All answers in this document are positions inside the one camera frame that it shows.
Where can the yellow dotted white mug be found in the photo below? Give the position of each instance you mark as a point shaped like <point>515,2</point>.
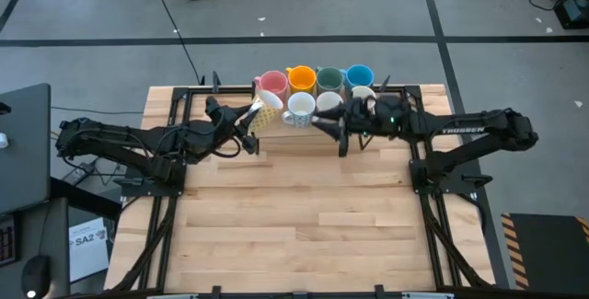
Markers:
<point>267,115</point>

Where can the grey diamond patterned white mug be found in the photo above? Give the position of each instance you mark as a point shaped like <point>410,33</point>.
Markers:
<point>329,100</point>

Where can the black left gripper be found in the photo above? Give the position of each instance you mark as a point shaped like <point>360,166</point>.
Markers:
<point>221,133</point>

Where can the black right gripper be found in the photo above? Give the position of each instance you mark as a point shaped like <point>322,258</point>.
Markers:
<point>373,117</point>

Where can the black aluminium rig frame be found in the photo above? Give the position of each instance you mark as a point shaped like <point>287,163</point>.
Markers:
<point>419,184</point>

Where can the black hazard striped mat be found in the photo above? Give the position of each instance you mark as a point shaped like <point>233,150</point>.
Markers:
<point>547,253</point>

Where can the orange plain mug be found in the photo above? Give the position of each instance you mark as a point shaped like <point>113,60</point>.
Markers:
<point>301,79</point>

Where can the orange leaf patterned white mug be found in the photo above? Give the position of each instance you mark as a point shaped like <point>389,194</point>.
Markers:
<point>361,91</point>

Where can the blue lattice patterned white mug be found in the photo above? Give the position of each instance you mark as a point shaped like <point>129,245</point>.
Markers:
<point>301,106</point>

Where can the dark grey desk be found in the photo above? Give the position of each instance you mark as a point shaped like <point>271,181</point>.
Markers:
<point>55,239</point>

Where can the white printed paper sheet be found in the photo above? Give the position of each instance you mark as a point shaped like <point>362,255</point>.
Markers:
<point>87,253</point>

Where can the wooden shelf with black legs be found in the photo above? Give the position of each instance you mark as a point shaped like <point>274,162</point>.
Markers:
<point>294,140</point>

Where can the black computer mouse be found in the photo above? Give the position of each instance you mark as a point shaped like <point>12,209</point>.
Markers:
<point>36,273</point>

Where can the pink plain mug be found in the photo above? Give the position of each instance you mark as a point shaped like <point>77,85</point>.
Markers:
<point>272,85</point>

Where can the black equipment box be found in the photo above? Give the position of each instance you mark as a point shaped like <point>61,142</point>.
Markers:
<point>573,14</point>

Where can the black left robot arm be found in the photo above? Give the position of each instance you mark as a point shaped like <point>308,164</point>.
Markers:
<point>138,138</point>

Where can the blue plain mug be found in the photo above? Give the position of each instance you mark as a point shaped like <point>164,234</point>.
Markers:
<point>360,76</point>

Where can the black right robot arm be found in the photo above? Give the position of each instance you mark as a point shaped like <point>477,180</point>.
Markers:
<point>460,131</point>

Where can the dark keypad device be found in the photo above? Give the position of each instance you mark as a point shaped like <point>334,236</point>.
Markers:
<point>8,244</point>

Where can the green faceted mug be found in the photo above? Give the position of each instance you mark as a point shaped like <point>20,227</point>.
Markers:
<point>330,79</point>

